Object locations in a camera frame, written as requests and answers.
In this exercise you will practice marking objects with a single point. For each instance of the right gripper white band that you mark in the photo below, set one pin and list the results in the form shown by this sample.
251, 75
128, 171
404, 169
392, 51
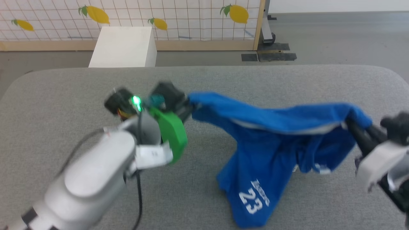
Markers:
380, 156

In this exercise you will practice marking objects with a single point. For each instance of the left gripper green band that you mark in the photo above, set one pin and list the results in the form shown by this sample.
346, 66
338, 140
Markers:
174, 137

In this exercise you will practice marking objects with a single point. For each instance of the blue jersey with white print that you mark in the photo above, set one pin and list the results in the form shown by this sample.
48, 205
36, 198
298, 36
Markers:
262, 159

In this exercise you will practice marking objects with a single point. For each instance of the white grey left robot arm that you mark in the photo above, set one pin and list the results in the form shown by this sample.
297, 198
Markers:
89, 172

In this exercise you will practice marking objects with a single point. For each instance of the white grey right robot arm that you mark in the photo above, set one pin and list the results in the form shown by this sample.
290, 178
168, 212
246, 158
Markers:
397, 191

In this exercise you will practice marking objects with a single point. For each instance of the white paper label tag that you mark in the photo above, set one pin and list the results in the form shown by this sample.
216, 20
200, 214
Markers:
153, 156

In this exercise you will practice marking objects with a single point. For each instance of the lemon pattern grid panel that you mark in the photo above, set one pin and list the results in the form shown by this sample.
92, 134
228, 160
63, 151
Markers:
198, 45

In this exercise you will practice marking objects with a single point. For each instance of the small black floor tape patch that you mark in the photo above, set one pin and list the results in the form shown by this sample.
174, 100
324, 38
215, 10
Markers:
249, 57

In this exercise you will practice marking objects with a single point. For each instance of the white box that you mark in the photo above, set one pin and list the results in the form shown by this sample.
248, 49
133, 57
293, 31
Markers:
123, 48

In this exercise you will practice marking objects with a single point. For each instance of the brown floor plate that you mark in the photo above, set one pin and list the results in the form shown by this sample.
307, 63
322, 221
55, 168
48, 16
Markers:
270, 56

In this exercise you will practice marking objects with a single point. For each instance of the long black floor tape strip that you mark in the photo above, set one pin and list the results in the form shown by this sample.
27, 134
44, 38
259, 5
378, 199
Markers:
274, 46

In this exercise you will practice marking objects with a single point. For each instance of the lemon print grid cloth screen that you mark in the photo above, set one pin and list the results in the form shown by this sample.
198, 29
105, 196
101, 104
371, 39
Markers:
127, 16

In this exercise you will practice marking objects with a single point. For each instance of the grey metal stand with caster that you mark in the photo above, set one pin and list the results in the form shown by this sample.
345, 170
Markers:
266, 30

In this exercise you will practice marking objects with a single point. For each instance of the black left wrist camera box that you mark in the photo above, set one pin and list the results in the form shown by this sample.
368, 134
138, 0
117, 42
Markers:
169, 95

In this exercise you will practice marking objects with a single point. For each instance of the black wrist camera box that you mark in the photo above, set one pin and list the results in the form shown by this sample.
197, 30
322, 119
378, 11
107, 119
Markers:
169, 95
396, 126

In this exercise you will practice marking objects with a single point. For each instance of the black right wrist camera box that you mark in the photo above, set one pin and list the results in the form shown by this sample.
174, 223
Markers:
396, 126

